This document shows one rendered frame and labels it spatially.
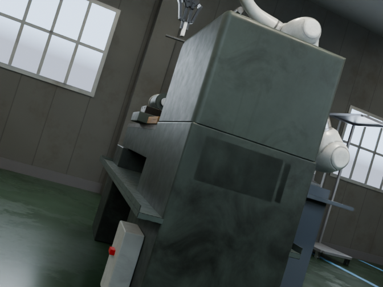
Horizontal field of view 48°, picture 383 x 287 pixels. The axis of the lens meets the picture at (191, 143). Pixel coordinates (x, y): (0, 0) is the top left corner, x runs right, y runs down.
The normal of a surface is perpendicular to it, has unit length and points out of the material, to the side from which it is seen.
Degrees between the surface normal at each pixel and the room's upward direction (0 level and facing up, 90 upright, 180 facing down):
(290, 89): 90
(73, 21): 90
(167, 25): 90
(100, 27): 90
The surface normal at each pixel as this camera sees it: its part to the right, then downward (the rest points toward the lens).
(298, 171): 0.26, 0.05
